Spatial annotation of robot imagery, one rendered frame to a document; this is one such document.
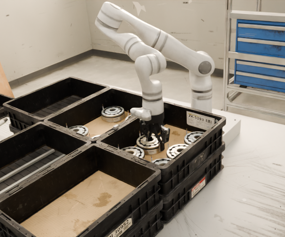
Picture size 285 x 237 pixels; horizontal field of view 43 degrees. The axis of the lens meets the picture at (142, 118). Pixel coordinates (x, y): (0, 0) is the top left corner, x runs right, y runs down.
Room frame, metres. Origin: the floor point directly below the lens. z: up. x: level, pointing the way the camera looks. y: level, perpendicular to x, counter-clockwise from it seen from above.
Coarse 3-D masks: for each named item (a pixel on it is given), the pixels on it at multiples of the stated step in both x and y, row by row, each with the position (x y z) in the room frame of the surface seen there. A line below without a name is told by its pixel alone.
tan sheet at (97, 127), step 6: (126, 114) 1.47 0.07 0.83; (96, 120) 1.43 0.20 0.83; (102, 120) 1.43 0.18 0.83; (120, 120) 1.41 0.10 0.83; (90, 126) 1.38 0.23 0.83; (96, 126) 1.37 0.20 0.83; (102, 126) 1.37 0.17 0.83; (108, 126) 1.36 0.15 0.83; (90, 132) 1.33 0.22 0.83; (96, 132) 1.32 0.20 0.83; (102, 132) 1.32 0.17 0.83
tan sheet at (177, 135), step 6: (168, 126) 1.32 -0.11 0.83; (174, 126) 1.32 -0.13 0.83; (174, 132) 1.27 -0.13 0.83; (180, 132) 1.26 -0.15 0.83; (174, 138) 1.22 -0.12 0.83; (180, 138) 1.22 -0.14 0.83; (174, 144) 1.17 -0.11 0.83; (150, 156) 1.11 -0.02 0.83; (156, 156) 1.10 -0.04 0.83; (162, 156) 1.10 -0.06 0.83
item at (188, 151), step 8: (176, 104) 1.32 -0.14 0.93; (200, 112) 1.23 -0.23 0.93; (208, 112) 1.22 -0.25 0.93; (224, 120) 1.15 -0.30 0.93; (120, 128) 1.15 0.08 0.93; (216, 128) 1.11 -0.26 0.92; (104, 136) 1.11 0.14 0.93; (200, 136) 1.05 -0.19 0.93; (208, 136) 1.07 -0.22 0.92; (104, 144) 1.05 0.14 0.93; (192, 144) 1.00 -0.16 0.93; (200, 144) 1.03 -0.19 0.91; (120, 152) 0.99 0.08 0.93; (184, 152) 0.96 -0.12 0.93; (192, 152) 0.99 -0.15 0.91; (144, 160) 0.94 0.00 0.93; (176, 160) 0.92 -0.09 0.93; (160, 168) 0.89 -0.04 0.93; (168, 168) 0.89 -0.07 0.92
